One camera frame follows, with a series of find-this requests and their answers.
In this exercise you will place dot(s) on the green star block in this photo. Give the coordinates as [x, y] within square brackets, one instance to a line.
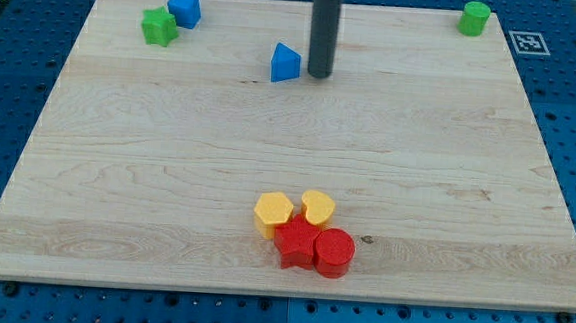
[159, 27]

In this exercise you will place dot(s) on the green cylinder block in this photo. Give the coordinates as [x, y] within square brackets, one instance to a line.
[474, 18]

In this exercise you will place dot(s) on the red star block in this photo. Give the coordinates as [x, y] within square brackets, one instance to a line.
[295, 243]

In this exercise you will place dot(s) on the yellow heart block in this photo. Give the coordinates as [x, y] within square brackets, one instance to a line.
[317, 208]

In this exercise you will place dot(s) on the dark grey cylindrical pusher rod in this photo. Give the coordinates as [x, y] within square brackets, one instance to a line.
[324, 24]

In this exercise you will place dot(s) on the white fiducial marker tag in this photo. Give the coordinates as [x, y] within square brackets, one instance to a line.
[529, 43]

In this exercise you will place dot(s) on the red cylinder block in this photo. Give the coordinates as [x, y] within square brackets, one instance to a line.
[334, 251]

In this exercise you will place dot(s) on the blue triangle block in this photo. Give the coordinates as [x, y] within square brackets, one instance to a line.
[285, 64]

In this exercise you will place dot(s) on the wooden board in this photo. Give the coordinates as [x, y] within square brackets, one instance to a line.
[146, 162]

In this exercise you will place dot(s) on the blue cube block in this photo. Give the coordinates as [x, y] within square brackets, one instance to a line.
[186, 12]

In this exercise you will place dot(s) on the yellow hexagon block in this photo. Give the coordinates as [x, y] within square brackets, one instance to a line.
[270, 211]

